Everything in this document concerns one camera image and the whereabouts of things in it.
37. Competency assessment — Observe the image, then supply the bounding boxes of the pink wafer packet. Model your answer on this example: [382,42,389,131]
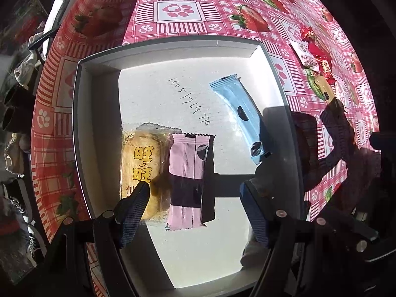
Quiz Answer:
[167,133,214,231]

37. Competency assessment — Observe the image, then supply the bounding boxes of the yellow rice cracker packet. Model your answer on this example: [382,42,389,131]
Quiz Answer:
[120,123,182,223]

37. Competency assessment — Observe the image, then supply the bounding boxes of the blue wafer packet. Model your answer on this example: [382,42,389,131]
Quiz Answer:
[209,74,271,165]

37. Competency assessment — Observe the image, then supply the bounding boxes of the strawberry pattern pink tablecloth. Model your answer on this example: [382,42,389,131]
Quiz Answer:
[31,0,379,239]

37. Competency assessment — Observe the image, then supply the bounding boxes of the white shallow cardboard box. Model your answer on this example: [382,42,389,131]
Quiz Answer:
[73,36,303,296]

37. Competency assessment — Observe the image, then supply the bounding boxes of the gold brown snack bar packet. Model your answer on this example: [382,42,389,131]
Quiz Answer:
[314,74,335,104]

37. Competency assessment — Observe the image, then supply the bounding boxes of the red candy packet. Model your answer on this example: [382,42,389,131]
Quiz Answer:
[317,59,336,85]

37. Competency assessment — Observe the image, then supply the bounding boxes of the white pink small snack packet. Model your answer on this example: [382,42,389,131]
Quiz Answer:
[289,40,320,73]

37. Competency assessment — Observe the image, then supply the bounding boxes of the red long snack wrapper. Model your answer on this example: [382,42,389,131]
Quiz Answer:
[308,42,332,64]

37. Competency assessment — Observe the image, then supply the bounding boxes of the red snack wrapper top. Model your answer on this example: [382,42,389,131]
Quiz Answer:
[300,24,316,42]

